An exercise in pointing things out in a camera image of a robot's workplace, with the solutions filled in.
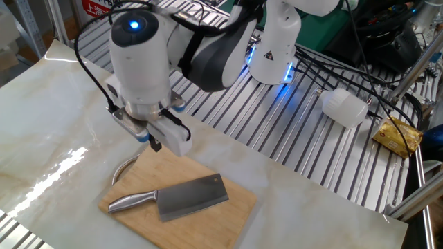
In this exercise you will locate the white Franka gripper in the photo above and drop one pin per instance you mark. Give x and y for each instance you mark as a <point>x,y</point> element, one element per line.
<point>173,138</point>

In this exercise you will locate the steel cleaver knife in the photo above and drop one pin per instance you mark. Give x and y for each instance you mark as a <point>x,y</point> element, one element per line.
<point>190,197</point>

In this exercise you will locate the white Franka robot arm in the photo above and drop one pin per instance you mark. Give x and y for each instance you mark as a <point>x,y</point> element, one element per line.
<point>142,62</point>

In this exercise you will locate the wooden cutting board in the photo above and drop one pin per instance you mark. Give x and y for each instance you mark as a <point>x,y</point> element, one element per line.
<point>214,228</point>

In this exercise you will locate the marble pattern table mat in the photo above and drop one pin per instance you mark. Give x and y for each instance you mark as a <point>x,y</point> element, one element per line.
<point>52,103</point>

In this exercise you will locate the red and white sign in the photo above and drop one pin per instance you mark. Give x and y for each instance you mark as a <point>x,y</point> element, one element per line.
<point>95,7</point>

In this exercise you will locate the grey perforated shelf upright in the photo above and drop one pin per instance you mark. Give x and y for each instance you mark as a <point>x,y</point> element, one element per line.
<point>29,24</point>

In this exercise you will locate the white LED bulb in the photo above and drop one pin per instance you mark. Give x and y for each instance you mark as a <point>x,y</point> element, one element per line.
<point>344,107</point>

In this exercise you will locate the green box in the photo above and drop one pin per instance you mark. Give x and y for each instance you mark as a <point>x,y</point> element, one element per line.
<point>322,29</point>

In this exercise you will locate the gold foil packet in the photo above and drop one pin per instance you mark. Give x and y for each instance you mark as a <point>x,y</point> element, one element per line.
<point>396,136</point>

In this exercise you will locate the black bag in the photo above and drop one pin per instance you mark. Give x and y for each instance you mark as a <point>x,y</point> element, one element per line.
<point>384,38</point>

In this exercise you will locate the aluminium profile beam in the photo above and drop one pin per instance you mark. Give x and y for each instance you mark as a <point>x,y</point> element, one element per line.
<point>418,198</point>

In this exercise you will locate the dark blue round object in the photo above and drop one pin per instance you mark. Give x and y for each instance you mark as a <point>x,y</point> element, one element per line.
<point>434,141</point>

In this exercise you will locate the silver gripper-mounted camera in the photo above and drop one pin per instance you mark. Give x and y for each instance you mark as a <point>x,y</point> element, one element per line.
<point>129,124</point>

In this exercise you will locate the slanted aluminium profile post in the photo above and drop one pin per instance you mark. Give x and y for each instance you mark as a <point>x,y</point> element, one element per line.
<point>415,67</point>

